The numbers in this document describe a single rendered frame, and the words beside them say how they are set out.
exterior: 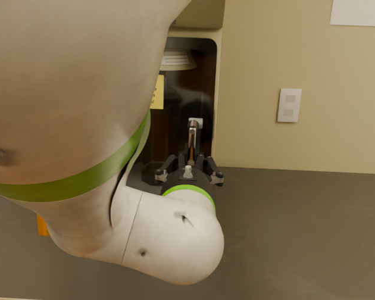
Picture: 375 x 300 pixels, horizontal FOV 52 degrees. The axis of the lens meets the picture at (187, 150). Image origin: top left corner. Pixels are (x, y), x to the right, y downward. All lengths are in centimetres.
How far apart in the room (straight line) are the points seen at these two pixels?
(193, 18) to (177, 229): 46
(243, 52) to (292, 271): 72
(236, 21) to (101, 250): 95
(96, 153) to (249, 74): 116
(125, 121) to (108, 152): 2
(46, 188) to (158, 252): 31
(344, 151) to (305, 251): 59
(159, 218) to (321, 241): 57
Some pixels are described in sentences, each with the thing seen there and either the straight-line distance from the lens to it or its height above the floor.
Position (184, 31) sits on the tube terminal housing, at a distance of 85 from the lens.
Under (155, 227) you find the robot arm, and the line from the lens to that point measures 48.
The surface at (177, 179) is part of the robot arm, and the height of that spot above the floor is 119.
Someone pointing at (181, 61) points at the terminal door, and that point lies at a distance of 84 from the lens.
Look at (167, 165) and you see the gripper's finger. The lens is 75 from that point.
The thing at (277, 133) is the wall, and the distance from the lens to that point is 136.
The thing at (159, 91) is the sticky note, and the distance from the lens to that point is 85.
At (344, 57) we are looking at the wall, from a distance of 136.
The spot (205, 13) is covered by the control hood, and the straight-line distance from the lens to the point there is 79.
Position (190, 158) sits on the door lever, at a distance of 84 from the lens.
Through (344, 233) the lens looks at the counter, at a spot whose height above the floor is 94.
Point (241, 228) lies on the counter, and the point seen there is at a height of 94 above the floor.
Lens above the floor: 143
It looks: 19 degrees down
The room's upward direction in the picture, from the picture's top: 2 degrees clockwise
